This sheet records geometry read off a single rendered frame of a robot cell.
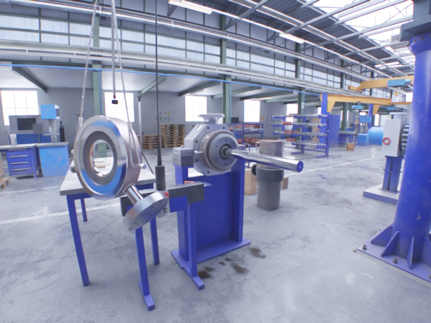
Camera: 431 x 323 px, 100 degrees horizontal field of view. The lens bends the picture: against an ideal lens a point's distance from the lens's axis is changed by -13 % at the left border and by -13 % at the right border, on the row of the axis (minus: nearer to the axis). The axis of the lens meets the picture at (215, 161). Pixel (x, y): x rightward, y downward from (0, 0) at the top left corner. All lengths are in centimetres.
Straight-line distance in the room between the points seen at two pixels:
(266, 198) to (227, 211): 111
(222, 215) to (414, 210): 190
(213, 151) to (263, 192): 173
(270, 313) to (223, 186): 122
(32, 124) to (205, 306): 1121
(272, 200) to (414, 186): 180
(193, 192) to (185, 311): 88
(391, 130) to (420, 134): 212
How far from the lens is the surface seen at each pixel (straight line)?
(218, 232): 243
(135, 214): 82
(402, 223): 270
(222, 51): 974
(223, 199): 231
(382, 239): 290
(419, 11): 256
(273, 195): 335
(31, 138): 1201
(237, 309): 181
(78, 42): 864
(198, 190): 164
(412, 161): 256
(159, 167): 96
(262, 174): 324
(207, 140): 179
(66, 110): 1331
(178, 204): 159
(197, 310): 180
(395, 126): 461
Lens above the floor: 133
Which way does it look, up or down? 10 degrees down
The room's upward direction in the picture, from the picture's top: straight up
